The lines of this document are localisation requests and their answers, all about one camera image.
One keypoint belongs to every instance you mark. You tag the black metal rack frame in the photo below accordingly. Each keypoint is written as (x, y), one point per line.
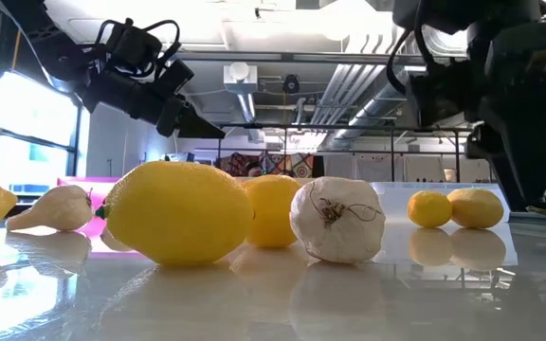
(392, 142)

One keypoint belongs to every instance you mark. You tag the white table mat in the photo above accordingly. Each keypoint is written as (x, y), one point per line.
(273, 303)

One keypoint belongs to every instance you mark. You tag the pink plastic basket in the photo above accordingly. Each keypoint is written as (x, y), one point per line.
(88, 180)

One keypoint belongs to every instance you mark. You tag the silver ventilation duct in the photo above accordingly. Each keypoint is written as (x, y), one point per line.
(377, 111)

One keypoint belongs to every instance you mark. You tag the colourful patterned tapestry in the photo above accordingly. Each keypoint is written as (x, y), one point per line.
(296, 166)

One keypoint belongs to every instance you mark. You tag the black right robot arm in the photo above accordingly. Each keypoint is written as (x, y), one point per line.
(467, 12)

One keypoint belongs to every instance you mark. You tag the small orange-yellow lemon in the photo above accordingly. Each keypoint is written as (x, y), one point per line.
(429, 210)

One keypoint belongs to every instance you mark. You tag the white garlic bulb brown roots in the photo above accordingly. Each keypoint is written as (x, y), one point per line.
(339, 237)

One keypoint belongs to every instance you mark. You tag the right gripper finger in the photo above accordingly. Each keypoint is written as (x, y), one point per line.
(529, 151)

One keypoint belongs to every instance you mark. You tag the large yellow lemon green tip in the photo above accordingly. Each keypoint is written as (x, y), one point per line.
(178, 213)

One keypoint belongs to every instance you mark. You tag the white ceiling unit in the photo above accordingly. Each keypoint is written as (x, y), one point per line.
(240, 78)

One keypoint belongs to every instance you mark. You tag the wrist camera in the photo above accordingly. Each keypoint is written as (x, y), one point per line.
(443, 95)
(133, 47)

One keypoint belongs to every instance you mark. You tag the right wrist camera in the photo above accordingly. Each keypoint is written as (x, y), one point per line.
(443, 95)

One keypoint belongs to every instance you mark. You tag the person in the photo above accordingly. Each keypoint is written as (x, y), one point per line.
(255, 169)

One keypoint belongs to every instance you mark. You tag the clear plastic basket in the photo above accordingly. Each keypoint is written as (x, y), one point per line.
(396, 201)

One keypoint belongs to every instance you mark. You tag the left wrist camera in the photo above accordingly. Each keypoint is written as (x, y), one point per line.
(133, 47)

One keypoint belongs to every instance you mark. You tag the black ceiling camera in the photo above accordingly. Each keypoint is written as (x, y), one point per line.
(291, 84)

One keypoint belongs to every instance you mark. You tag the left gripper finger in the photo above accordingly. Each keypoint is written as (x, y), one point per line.
(183, 123)

